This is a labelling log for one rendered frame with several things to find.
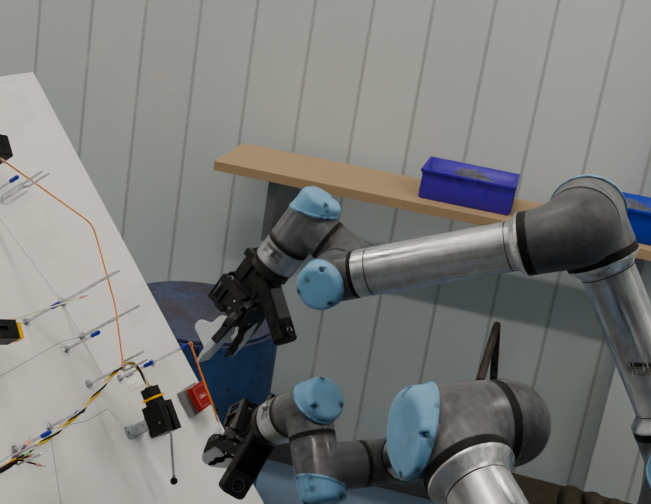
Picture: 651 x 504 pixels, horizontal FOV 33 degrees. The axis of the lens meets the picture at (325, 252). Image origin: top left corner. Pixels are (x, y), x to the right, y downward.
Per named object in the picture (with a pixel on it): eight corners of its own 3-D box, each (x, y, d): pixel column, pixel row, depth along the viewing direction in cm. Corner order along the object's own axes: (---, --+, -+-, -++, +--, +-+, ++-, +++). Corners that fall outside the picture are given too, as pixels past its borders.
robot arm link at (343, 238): (350, 310, 180) (298, 267, 181) (370, 291, 190) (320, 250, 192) (378, 274, 177) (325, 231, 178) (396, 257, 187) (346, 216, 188)
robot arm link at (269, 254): (312, 260, 191) (288, 261, 184) (297, 280, 192) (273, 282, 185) (284, 231, 193) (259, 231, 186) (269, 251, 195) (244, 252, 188)
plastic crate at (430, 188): (514, 202, 366) (520, 173, 363) (511, 217, 346) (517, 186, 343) (424, 183, 371) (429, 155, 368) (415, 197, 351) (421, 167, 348)
